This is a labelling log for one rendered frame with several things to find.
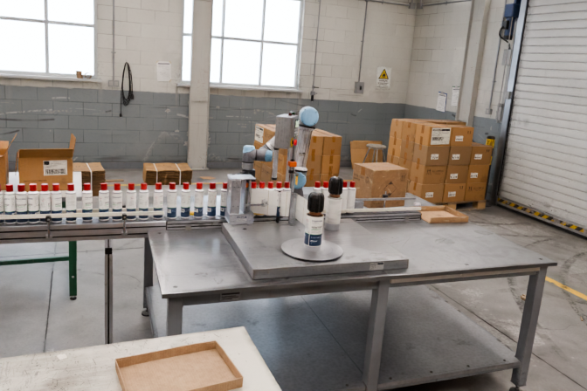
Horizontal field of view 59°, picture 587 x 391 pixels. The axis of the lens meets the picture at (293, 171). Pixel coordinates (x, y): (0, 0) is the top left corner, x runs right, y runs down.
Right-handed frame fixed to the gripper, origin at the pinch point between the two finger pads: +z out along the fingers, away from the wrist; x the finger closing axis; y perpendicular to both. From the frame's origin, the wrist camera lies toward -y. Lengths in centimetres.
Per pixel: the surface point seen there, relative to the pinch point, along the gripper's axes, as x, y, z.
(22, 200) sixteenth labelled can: -34, -126, -10
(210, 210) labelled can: -38.5, -30.3, -3.4
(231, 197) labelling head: -52, -22, -15
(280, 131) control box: -36, 9, -50
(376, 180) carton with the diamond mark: -24, 87, -19
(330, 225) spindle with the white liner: -70, 31, -3
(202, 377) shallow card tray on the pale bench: -175, -65, 10
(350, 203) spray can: -43, 58, -7
